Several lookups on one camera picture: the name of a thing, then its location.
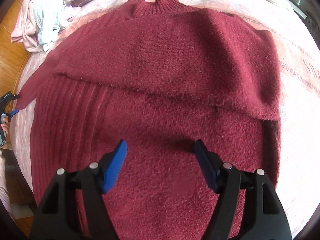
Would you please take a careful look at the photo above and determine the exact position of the dark red knit sweater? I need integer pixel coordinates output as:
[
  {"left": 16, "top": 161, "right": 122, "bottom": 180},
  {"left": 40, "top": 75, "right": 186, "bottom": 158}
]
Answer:
[{"left": 17, "top": 0, "right": 280, "bottom": 239}]

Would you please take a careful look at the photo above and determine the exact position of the pink garment pile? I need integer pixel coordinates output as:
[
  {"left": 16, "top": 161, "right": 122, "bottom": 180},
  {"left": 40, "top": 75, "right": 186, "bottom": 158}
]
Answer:
[{"left": 11, "top": 0, "right": 52, "bottom": 53}]

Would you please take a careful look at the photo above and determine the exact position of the person's left hand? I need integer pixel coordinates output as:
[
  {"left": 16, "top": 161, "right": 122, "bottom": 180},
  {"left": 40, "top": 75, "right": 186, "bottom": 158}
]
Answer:
[{"left": 1, "top": 121, "right": 9, "bottom": 135}]

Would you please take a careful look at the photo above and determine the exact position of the pink floral bed blanket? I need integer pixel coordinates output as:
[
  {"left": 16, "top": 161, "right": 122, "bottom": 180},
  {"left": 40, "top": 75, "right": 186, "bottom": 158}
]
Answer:
[{"left": 10, "top": 0, "right": 319, "bottom": 236}]

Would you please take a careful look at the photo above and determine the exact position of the pale blue white garment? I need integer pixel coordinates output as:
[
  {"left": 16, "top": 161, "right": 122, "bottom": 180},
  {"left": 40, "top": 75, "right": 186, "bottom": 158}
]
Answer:
[{"left": 32, "top": 0, "right": 79, "bottom": 51}]

